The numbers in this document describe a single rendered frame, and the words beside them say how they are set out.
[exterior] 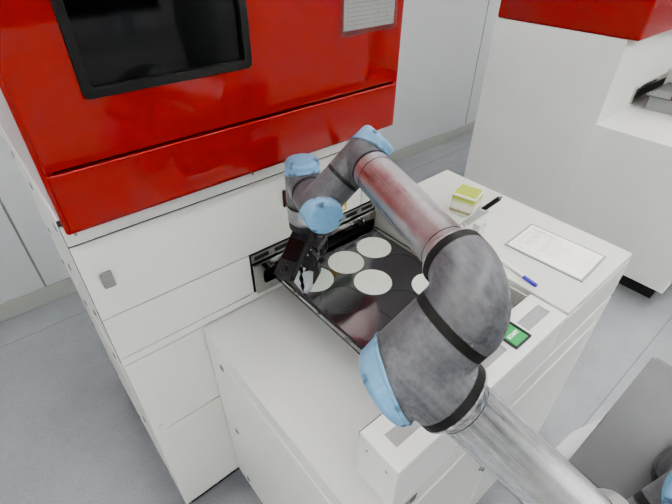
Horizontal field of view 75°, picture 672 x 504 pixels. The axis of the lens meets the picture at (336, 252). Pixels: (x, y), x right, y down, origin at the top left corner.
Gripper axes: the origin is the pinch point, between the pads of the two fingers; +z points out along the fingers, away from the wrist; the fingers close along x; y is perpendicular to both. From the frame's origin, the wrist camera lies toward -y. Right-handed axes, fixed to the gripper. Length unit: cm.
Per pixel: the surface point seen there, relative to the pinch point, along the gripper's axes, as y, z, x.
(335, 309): -1.5, 1.6, -9.4
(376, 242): 28.8, 1.5, -9.9
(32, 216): 36, 41, 165
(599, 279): 27, -5, -68
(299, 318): -1.0, 9.5, 1.1
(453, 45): 314, 7, 19
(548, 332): 4, -4, -57
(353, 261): 17.8, 1.5, -6.8
